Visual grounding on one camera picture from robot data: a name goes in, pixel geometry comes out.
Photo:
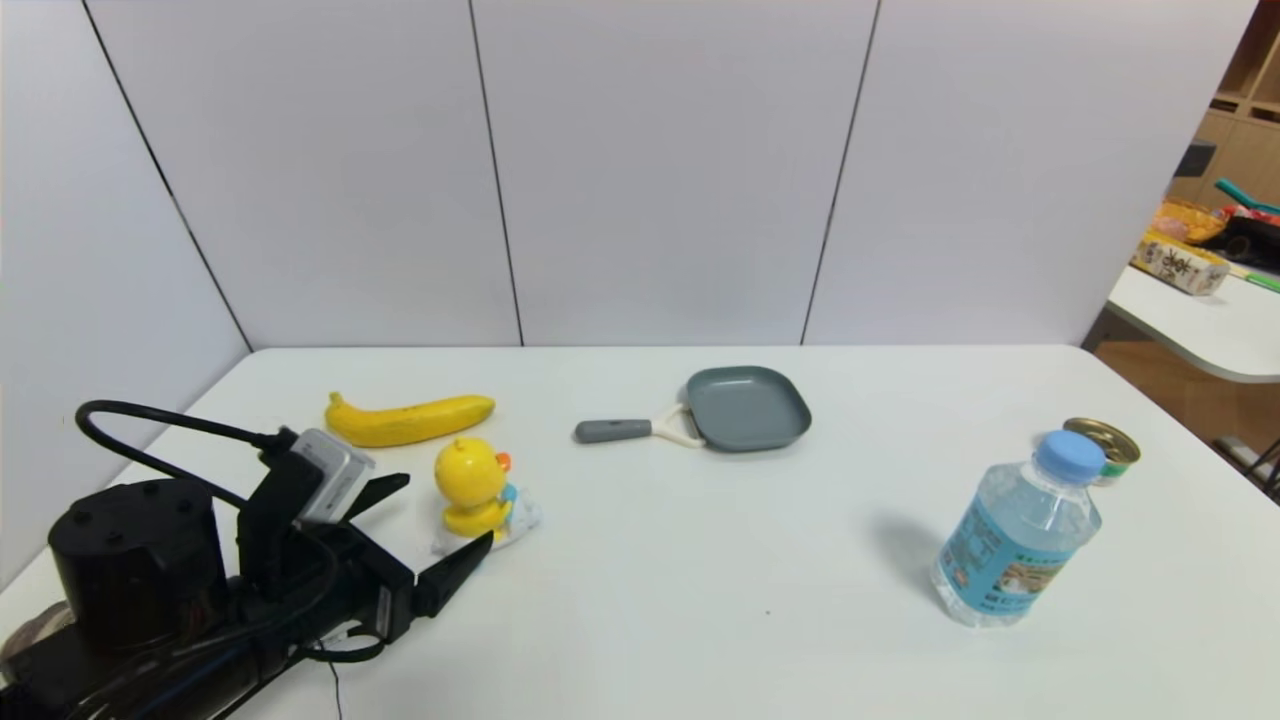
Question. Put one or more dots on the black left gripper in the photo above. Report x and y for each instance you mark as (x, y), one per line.
(388, 597)

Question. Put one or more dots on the yellow duck scooter toy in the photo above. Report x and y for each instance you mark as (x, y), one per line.
(470, 480)

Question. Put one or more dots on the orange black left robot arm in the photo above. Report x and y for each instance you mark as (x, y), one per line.
(135, 560)

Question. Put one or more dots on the yellow banana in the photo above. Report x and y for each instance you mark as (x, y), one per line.
(400, 424)

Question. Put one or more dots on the grey square toy pan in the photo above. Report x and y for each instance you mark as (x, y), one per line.
(745, 408)

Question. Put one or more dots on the striped brown bread loaf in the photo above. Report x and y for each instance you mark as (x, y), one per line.
(35, 628)

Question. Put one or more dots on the water bottle blue cap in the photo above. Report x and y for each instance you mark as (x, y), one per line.
(1015, 545)

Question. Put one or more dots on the tin can gold lid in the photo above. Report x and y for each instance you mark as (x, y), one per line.
(1112, 450)

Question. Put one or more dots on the printed cardboard box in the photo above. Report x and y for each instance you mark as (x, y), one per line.
(1178, 264)

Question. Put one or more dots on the white round-cornered side table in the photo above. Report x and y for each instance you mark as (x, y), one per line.
(1200, 325)

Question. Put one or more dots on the orange snack bag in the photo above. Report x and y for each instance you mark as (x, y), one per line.
(1185, 220)

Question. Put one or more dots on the green flat strip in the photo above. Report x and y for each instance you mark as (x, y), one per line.
(1264, 282)

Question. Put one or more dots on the wooden shelf unit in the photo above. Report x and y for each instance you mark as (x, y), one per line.
(1245, 120)

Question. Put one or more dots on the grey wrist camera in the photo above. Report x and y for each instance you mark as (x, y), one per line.
(335, 470)

